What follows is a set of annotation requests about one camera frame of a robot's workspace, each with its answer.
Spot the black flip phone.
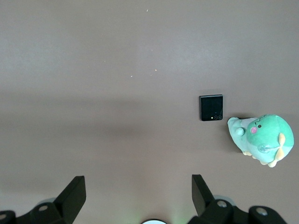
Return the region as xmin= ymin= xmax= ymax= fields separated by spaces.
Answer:
xmin=199 ymin=94 xmax=224 ymax=122

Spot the green dinosaur plush toy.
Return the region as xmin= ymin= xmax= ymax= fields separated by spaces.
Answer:
xmin=227 ymin=113 xmax=295 ymax=168

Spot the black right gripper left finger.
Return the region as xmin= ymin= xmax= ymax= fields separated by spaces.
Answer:
xmin=0 ymin=176 xmax=86 ymax=224

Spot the brown table cover mat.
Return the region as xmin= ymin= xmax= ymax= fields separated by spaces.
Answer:
xmin=0 ymin=0 xmax=299 ymax=224

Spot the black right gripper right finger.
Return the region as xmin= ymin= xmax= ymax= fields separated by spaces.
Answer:
xmin=188 ymin=174 xmax=288 ymax=224

